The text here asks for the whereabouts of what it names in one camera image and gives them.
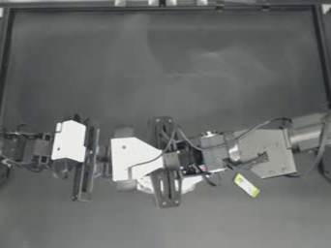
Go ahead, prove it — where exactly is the clear bag with pink zip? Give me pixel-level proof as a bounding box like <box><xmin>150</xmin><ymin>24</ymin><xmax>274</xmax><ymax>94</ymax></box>
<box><xmin>136</xmin><ymin>164</ymin><xmax>206</xmax><ymax>196</ymax></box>

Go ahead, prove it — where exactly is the green candy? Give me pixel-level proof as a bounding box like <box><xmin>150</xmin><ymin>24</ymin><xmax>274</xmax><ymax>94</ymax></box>
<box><xmin>232</xmin><ymin>173</ymin><xmax>262</xmax><ymax>199</ymax></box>

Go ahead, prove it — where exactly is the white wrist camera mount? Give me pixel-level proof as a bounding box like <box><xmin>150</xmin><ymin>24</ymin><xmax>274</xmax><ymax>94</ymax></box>
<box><xmin>51</xmin><ymin>119</ymin><xmax>88</xmax><ymax>164</ymax></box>
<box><xmin>110</xmin><ymin>137</ymin><xmax>166</xmax><ymax>183</ymax></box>

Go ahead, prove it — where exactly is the black camera cable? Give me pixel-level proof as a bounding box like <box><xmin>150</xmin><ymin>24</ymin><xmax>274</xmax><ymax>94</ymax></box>
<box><xmin>127</xmin><ymin>117</ymin><xmax>295</xmax><ymax>187</ymax></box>

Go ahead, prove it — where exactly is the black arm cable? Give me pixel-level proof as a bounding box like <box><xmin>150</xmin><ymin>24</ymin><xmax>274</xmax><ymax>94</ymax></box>
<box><xmin>283</xmin><ymin>112</ymin><xmax>331</xmax><ymax>178</ymax></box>

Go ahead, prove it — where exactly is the black table frame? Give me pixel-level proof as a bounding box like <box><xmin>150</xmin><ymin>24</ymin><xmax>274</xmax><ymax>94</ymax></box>
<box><xmin>0</xmin><ymin>0</ymin><xmax>331</xmax><ymax>188</ymax></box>

